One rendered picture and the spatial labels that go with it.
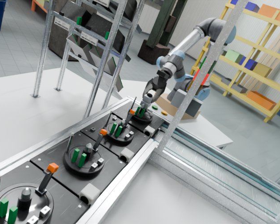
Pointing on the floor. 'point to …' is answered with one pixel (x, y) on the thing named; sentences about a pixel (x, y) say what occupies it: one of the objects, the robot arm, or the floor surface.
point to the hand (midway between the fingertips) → (148, 98)
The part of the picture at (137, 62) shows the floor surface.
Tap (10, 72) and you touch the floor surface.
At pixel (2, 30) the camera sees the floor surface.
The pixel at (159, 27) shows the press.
